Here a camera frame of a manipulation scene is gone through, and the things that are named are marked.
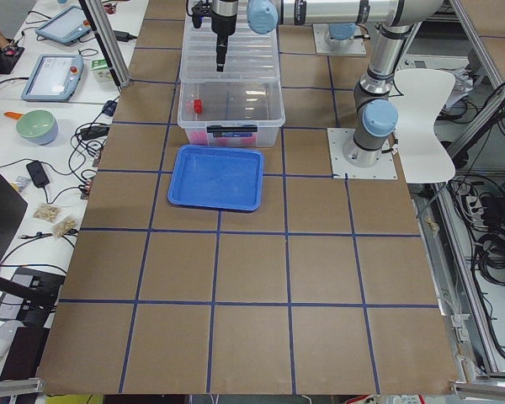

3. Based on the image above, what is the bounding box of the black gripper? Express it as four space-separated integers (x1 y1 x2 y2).
187 0 238 72

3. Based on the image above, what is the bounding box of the clear plastic box lid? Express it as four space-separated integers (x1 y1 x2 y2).
180 1 280 83

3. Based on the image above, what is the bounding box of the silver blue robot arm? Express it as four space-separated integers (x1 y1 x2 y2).
180 0 441 97

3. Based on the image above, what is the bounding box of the clear plastic storage box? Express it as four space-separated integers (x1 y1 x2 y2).
178 82 285 148

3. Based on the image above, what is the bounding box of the black box latch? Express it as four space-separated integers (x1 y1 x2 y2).
206 125 258 137

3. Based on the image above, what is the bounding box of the red block far side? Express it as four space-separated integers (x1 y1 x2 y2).
193 98 203 114

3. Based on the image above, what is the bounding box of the green white carton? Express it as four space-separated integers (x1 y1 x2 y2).
90 59 114 82

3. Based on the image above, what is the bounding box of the blue plastic tray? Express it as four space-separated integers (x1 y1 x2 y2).
167 145 264 212

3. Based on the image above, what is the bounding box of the teach pendant far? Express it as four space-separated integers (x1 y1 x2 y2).
35 5 91 45

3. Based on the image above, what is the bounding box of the teach pendant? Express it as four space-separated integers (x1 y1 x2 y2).
35 5 91 45
21 55 84 102

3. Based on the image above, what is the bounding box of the teach pendant near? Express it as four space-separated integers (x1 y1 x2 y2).
21 55 84 102

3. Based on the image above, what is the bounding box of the green bowl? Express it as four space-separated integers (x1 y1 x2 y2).
16 109 58 146

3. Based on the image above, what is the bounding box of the white chair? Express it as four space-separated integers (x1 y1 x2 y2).
390 68 455 183

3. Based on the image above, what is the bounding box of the toy carrot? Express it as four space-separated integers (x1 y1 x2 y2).
3 111 24 120

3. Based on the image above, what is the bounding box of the black power adapter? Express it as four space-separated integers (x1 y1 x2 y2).
26 160 50 189

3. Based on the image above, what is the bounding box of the aluminium frame post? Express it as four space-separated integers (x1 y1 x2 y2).
79 0 130 89

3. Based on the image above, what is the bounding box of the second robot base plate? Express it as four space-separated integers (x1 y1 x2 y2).
313 23 367 57

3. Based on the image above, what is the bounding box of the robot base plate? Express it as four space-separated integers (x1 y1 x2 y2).
327 128 397 180

